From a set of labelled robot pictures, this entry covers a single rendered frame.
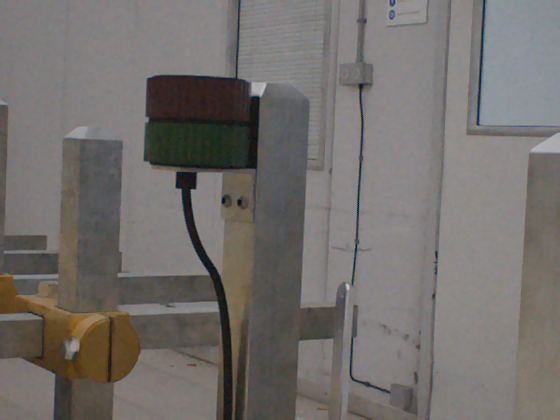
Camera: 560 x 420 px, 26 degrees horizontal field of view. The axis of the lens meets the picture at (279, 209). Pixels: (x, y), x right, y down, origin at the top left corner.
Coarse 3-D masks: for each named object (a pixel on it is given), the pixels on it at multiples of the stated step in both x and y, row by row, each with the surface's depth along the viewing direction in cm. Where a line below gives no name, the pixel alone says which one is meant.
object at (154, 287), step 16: (160, 272) 130; (176, 272) 130; (192, 272) 131; (16, 288) 118; (32, 288) 119; (128, 288) 125; (144, 288) 126; (160, 288) 127; (176, 288) 128; (192, 288) 129; (208, 288) 130; (128, 304) 125; (144, 304) 126
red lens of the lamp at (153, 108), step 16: (160, 80) 66; (176, 80) 65; (192, 80) 65; (208, 80) 65; (224, 80) 66; (160, 96) 66; (176, 96) 65; (192, 96) 65; (208, 96) 65; (224, 96) 66; (240, 96) 66; (160, 112) 66; (176, 112) 65; (192, 112) 65; (208, 112) 65; (224, 112) 66; (240, 112) 66
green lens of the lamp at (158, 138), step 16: (160, 128) 66; (176, 128) 65; (192, 128) 65; (208, 128) 65; (224, 128) 66; (240, 128) 67; (144, 144) 68; (160, 144) 66; (176, 144) 65; (192, 144) 65; (208, 144) 65; (224, 144) 66; (240, 144) 67; (144, 160) 67; (160, 160) 66; (176, 160) 65; (192, 160) 65; (208, 160) 65; (224, 160) 66; (240, 160) 67
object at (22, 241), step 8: (8, 240) 170; (16, 240) 170; (24, 240) 171; (32, 240) 172; (40, 240) 172; (8, 248) 170; (16, 248) 170; (24, 248) 171; (32, 248) 172; (40, 248) 172
